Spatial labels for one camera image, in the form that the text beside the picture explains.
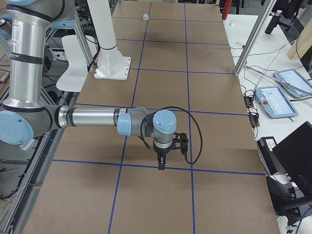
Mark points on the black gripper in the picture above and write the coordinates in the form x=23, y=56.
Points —
x=162, y=151

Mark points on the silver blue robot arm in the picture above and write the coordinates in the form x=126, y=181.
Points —
x=24, y=116

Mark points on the brown paper table mat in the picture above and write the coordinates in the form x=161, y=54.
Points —
x=102, y=183

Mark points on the white plastic chair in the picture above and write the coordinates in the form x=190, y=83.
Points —
x=72, y=80

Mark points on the near blue teach pendant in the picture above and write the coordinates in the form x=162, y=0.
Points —
x=274, y=102

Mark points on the blue teach pendant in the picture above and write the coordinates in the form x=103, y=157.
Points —
x=274, y=102
x=294, y=78

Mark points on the black laptop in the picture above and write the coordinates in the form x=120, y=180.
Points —
x=295, y=155

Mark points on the far blue teach pendant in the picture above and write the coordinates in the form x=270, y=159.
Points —
x=294, y=78

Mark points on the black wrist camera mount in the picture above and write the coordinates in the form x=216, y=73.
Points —
x=180, y=141

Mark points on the white camera column pedestal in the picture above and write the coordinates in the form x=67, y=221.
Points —
x=111, y=64

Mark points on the aluminium frame post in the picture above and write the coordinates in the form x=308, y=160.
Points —
x=268, y=5

